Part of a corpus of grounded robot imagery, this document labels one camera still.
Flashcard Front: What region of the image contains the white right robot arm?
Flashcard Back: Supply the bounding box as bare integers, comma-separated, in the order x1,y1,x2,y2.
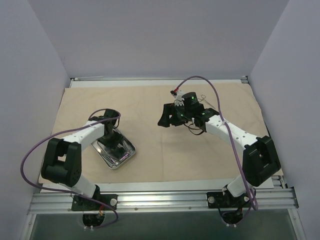
157,103,281,207

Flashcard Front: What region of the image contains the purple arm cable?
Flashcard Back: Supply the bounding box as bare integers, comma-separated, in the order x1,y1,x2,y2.
19,108,122,228
174,75,260,223

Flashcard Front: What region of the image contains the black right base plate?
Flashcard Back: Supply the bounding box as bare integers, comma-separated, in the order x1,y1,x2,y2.
206,191,250,209

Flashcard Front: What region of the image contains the beige cloth wrap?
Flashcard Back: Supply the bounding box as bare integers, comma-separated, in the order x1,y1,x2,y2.
39,83,285,185

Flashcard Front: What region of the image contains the aluminium mounting rail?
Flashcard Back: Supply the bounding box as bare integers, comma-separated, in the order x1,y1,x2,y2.
28,188,299,214

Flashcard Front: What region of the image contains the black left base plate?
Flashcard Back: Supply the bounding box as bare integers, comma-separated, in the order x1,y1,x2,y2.
71,193,118,212

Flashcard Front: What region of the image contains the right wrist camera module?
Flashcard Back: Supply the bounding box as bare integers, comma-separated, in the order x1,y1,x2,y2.
182,92,204,112

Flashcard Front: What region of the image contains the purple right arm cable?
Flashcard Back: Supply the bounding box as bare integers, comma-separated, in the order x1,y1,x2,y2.
174,75,260,223

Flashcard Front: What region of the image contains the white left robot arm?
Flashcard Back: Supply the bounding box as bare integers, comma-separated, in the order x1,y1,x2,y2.
40,108,124,210

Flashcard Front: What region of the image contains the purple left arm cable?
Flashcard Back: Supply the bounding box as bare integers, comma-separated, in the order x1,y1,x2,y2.
19,108,122,228

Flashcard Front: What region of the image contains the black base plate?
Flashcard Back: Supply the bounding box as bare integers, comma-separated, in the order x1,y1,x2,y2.
206,191,250,209
71,193,118,212

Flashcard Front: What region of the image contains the metal instrument tray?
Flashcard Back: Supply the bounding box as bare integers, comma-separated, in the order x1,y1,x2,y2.
91,129,136,170

